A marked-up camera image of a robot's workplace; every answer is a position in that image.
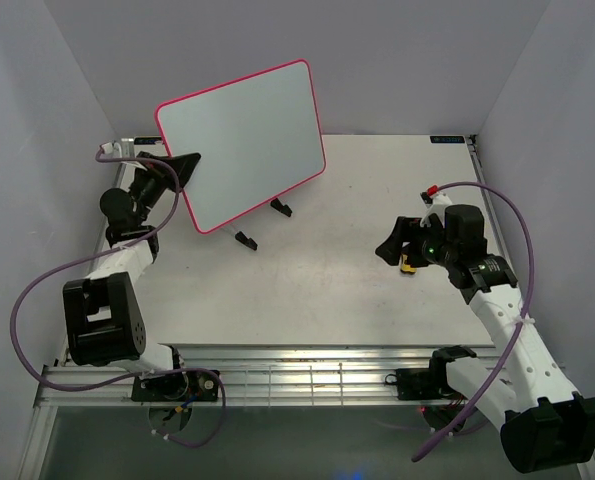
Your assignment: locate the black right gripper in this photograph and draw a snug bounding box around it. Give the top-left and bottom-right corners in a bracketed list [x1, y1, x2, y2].
[375, 216, 457, 268]

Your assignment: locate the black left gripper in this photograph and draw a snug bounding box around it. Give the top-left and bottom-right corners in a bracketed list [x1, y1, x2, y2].
[129, 151, 201, 225]

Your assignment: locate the round yellow black eraser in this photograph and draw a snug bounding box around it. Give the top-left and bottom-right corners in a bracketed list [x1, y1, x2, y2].
[400, 253, 417, 275]

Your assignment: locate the pink framed whiteboard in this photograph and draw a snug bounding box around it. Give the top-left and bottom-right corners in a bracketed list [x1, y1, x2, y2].
[154, 59, 327, 234]

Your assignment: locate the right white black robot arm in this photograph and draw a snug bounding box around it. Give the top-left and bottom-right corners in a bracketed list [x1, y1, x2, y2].
[375, 204, 595, 473]

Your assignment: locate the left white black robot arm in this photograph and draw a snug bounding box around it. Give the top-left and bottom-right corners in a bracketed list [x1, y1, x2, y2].
[62, 153, 218, 405]

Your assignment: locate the left blue table label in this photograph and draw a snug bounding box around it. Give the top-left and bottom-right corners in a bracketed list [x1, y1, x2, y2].
[133, 137, 162, 146]

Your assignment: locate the blue table label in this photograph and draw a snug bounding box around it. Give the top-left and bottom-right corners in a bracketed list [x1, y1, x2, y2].
[133, 137, 162, 146]
[429, 135, 465, 144]

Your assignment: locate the right blue table label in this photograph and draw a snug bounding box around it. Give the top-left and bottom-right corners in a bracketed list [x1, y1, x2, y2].
[429, 135, 465, 144]

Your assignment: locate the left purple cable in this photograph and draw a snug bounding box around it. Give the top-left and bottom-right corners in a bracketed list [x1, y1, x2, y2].
[9, 144, 227, 448]

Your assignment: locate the purple cable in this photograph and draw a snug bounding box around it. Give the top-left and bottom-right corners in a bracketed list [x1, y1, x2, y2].
[410, 181, 536, 463]
[9, 144, 227, 448]

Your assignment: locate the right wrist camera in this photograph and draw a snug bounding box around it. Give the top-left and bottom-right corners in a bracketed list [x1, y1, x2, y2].
[420, 185, 453, 228]

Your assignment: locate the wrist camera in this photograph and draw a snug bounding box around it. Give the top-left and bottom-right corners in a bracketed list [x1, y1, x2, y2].
[420, 185, 453, 228]
[95, 142, 135, 163]

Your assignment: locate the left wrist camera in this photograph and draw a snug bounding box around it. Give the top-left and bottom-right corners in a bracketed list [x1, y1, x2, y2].
[95, 142, 135, 163]

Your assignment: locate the black wire easel stand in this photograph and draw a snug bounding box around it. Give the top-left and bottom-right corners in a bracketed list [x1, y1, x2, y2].
[220, 198, 293, 251]

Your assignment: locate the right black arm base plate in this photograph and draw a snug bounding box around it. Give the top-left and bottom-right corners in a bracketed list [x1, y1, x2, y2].
[384, 368, 462, 400]

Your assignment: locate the aluminium table edge rail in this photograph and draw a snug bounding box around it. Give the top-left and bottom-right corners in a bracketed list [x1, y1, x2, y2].
[466, 133, 548, 361]

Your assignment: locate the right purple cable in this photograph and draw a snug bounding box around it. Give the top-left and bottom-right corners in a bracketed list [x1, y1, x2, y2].
[410, 181, 536, 463]

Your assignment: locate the aluminium front rail frame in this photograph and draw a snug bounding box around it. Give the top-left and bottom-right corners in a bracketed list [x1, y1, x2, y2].
[32, 344, 578, 409]

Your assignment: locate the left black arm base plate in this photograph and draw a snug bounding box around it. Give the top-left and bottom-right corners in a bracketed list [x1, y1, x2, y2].
[130, 369, 219, 403]

